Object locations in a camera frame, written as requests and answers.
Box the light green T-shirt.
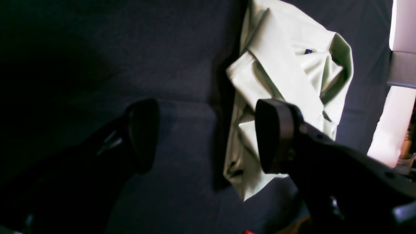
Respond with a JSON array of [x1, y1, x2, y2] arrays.
[[223, 0, 354, 201]]

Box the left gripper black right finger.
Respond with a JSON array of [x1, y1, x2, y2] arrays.
[[255, 99, 416, 234]]

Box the black table cloth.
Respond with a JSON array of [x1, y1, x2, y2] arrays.
[[0, 0, 394, 234]]

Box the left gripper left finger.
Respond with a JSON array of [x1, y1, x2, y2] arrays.
[[1, 99, 160, 234]]

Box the white bin right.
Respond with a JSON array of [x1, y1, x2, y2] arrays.
[[368, 0, 416, 168]]

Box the bottom blue-red bar clamp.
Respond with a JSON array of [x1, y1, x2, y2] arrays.
[[242, 230, 255, 234]]

